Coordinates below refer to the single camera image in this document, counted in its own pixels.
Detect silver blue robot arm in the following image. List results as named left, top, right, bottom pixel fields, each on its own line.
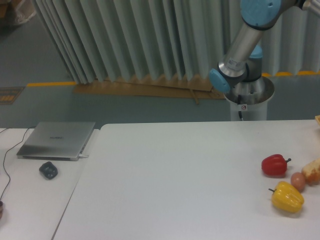
left=208, top=0, right=320, bottom=105

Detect red bell pepper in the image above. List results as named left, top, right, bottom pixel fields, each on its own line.
left=261, top=154, right=292, bottom=177

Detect yellow bell pepper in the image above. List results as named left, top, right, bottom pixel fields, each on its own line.
left=268, top=181, right=305, bottom=214

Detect wicker basket corner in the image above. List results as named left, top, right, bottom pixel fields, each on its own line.
left=314, top=115, right=320, bottom=125

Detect brown cardboard sheet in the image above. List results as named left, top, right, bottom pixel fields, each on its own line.
left=73, top=74, right=225, bottom=105

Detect white usb plug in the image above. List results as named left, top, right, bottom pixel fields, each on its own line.
left=78, top=154, right=89, bottom=159

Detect silver closed laptop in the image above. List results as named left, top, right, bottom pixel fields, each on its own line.
left=16, top=121, right=96, bottom=161

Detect pale green folding curtain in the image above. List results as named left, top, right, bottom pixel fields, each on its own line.
left=33, top=0, right=320, bottom=84

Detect brown egg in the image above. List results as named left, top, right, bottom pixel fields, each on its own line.
left=290, top=172, right=306, bottom=192

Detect bread loaf piece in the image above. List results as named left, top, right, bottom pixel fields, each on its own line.
left=301, top=158, right=320, bottom=185

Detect dark object at left edge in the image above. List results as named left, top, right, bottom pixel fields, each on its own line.
left=0, top=201, right=4, bottom=219

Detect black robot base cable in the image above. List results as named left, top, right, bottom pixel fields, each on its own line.
left=237, top=94, right=245, bottom=122

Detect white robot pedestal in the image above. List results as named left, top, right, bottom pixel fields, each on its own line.
left=224, top=94, right=274, bottom=121

